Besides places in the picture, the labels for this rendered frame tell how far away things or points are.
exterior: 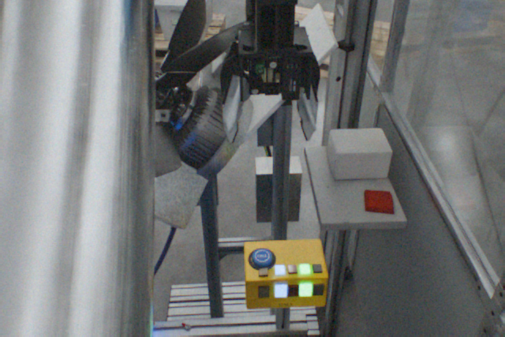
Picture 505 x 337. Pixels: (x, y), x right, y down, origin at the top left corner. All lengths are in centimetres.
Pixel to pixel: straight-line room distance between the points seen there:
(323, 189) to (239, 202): 125
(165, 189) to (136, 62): 99
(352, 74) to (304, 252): 76
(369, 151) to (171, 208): 60
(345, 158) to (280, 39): 98
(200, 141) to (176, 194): 15
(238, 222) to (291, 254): 158
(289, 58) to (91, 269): 31
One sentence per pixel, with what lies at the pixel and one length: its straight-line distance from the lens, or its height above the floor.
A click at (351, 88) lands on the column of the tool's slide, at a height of 104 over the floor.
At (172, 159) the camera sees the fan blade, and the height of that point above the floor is 121.
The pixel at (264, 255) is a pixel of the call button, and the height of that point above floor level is 108.
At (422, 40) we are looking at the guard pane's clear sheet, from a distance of 140.
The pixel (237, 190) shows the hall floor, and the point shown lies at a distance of 272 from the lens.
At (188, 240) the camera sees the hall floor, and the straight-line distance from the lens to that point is 248.
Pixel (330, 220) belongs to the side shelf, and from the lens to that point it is 135.
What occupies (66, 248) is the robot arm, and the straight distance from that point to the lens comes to 19.
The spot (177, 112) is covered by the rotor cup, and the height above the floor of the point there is 117.
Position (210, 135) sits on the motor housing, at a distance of 120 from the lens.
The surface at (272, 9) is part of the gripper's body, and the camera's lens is 46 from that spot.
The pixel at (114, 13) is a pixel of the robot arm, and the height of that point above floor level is 173.
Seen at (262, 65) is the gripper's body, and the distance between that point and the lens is 46.
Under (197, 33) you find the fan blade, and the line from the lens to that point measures 143.
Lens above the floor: 181
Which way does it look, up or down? 36 degrees down
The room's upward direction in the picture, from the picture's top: straight up
